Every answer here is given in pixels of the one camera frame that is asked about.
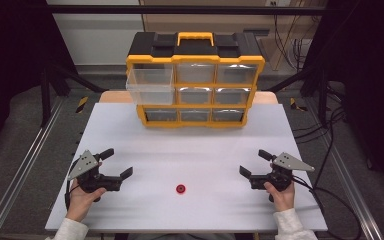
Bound black metal frame stand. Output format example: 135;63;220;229
266;63;332;128
39;63;108;128

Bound pulled-out clear plastic drawer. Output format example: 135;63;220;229
125;63;176;106

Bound aluminium floor rail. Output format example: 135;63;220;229
0;99;65;240
304;99;384;240

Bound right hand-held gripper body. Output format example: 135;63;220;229
249;152;315;193

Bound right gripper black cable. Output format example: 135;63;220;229
292;176;363;240

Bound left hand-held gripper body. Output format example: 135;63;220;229
67;149;123;203

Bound set of closed clear drawers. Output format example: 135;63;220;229
144;63;259;123

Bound black curtain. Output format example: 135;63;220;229
299;0;384;195
0;0;78;165

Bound person's right hand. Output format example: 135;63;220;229
263;182;296;213

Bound bundle of black floor cables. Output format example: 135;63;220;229
293;84;348;188

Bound person's left hand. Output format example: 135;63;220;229
65;178;108;223

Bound yellow black hazard tape strip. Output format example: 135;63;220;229
289;97;308;113
75;96;90;114

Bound hanging black wall cables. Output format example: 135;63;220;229
272;6;314;72

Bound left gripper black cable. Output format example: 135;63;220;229
64;159;81;212

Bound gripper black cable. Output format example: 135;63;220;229
292;176;363;240
64;159;81;212

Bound yellow black drawer organizer cabinet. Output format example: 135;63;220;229
125;31;266;129

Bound black horizontal frame bar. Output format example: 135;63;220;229
46;4;328;16

